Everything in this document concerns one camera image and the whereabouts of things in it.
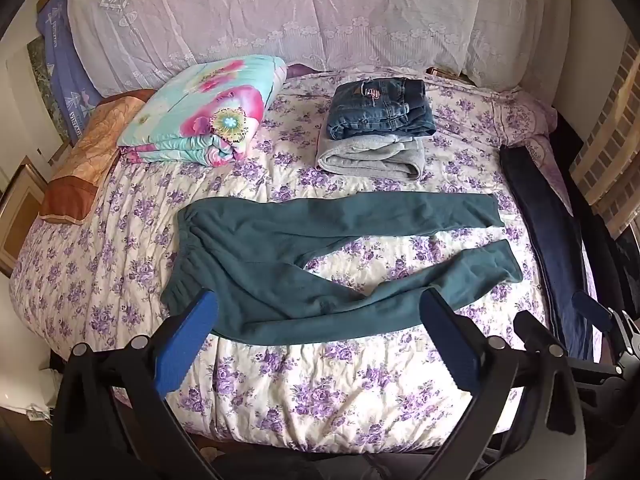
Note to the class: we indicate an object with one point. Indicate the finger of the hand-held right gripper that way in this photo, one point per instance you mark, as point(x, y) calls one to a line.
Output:
point(589, 306)
point(532, 324)

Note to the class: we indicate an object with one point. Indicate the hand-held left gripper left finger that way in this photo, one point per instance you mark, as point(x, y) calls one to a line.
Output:
point(186, 345)

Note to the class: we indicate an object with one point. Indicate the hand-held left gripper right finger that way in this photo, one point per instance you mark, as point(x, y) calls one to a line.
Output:
point(450, 342)

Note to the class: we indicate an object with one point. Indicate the teal pants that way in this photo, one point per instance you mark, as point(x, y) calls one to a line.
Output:
point(260, 280)

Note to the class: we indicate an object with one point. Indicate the folded grey pants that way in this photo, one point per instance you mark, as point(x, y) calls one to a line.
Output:
point(360, 157)

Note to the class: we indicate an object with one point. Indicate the navy blue cloth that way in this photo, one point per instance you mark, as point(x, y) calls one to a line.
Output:
point(545, 220)

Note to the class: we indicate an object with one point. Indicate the bed with purple floral sheet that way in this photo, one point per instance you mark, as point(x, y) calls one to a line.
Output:
point(350, 390)

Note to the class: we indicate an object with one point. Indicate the brick patterned curtain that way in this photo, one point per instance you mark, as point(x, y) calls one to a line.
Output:
point(615, 150)

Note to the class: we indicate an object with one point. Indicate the white power strip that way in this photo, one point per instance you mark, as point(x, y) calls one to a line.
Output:
point(39, 414)

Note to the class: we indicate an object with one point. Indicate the orange brown pillow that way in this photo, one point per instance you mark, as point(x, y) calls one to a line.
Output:
point(85, 160)

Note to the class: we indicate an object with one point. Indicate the folded floral quilt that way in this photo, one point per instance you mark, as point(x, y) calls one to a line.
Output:
point(200, 105)

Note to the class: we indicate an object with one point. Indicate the folded blue jeans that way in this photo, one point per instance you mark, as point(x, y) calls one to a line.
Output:
point(375, 105)

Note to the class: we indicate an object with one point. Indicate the purple pillow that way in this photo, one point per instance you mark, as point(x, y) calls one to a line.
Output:
point(302, 70)

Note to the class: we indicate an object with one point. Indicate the blue patterned cloth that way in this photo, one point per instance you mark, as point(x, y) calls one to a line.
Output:
point(65, 70)

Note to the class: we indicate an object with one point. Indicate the green painting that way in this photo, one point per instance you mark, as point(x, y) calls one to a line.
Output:
point(42, 75)

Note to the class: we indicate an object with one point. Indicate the white lace cover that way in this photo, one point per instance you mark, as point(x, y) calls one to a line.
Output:
point(300, 10)

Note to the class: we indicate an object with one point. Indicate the gold picture frame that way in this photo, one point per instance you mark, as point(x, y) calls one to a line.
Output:
point(20, 215)

